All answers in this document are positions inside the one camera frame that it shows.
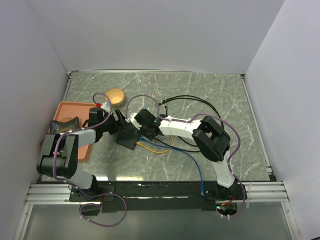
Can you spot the dark blue star dish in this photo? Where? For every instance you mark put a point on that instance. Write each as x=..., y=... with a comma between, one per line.
x=65, y=125

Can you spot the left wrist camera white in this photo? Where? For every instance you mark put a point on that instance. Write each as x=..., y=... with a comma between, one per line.
x=106, y=106

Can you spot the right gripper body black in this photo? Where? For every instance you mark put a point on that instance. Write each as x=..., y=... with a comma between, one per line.
x=145, y=132

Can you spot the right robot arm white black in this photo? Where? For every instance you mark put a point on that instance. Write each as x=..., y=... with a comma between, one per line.
x=211, y=138

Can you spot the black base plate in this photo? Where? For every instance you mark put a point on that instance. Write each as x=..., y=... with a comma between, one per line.
x=159, y=195

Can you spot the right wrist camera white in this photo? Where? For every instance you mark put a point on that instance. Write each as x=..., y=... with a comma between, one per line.
x=131, y=119

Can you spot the yellow wooden bowl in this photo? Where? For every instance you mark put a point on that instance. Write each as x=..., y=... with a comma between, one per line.
x=116, y=95

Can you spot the black network switch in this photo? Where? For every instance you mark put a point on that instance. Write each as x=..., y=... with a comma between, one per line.
x=128, y=137

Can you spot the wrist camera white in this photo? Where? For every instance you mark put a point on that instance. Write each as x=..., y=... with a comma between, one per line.
x=106, y=106
x=131, y=119

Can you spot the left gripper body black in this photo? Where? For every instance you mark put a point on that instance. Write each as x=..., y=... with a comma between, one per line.
x=109, y=124

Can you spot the aluminium frame rail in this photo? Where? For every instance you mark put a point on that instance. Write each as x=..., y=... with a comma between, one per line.
x=266, y=191

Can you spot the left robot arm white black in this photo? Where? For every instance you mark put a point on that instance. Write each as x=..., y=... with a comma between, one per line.
x=58, y=157

